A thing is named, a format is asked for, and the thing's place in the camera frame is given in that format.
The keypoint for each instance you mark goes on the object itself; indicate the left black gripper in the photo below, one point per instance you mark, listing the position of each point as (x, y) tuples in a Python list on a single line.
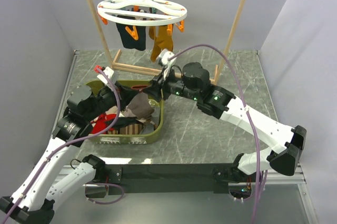
[(126, 94)]

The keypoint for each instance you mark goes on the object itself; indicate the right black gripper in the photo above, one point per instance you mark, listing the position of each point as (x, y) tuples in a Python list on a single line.
[(163, 83)]

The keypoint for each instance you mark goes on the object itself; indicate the taupe sock with striped cuff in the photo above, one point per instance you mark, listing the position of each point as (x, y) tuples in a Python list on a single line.
[(139, 107)]

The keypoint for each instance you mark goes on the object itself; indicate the orange clothes clip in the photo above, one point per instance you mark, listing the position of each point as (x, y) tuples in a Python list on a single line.
[(169, 29)]

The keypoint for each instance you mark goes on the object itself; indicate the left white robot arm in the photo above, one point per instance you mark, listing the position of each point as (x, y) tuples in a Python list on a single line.
[(37, 199)]

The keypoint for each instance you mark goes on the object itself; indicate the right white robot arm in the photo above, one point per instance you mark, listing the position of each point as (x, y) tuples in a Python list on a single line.
[(285, 143)]

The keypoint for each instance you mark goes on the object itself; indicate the mustard yellow hanging socks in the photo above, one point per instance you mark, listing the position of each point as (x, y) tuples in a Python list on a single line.
[(162, 40)]

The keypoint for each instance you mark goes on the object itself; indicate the orange clip front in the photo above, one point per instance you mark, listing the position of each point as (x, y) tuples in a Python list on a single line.
[(132, 32)]

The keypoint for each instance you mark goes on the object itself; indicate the orange clip right rim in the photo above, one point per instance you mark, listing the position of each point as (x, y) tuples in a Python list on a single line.
[(180, 26)]

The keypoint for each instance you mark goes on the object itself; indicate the orange clip rim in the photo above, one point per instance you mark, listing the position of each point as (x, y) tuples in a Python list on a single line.
[(105, 21), (180, 26)]

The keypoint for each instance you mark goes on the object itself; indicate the orange clip left rim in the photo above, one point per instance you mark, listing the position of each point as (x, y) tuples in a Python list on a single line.
[(105, 21)]

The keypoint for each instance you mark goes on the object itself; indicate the white round sock hanger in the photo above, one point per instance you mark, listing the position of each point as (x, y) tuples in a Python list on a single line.
[(137, 12)]

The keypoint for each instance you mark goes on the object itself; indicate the grey sock in basket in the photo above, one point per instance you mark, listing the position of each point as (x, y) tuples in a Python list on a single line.
[(151, 123)]

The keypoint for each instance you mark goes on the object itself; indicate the black sock in basket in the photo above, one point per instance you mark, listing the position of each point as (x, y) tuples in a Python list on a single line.
[(124, 122)]

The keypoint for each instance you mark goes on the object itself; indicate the brown striped sock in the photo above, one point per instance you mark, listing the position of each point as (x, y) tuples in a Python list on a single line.
[(134, 129)]

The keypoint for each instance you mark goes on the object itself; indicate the wooden clothes rack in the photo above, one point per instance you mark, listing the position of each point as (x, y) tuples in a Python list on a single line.
[(231, 34)]

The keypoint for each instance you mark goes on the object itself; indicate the olive green plastic basket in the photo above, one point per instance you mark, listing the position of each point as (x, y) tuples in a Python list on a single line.
[(150, 138)]

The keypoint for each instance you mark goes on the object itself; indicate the dark navy hanging sock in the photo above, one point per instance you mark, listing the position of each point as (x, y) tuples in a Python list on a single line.
[(128, 41)]

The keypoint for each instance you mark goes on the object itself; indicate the black base crossbar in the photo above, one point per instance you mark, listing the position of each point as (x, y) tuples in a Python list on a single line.
[(156, 178)]

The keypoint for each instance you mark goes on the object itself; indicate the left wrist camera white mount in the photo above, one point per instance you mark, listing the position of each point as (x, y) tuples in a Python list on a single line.
[(106, 75)]

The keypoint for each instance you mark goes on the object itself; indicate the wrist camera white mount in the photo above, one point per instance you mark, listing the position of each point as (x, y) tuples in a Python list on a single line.
[(166, 61), (106, 75)]

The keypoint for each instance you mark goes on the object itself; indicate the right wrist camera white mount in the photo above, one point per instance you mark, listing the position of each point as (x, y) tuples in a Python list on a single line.
[(166, 61)]

